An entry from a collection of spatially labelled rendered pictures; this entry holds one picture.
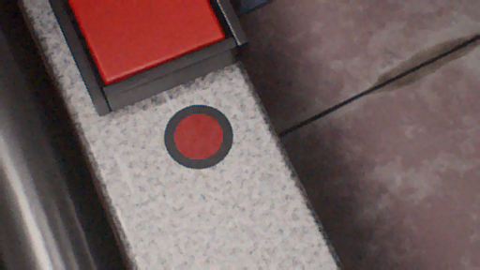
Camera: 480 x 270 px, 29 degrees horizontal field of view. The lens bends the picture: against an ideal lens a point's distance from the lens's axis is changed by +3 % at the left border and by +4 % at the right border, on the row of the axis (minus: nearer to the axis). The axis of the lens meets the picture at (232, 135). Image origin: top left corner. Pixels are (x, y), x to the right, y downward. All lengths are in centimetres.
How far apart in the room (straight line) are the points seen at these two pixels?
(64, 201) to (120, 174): 3
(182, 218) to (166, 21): 9
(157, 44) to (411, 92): 105
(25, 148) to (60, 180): 2
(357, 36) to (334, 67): 7
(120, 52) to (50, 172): 6
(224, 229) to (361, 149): 101
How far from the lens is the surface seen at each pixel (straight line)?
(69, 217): 41
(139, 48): 42
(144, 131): 42
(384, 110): 143
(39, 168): 41
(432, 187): 139
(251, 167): 41
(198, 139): 41
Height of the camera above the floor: 130
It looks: 68 degrees down
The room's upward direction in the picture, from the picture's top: 3 degrees counter-clockwise
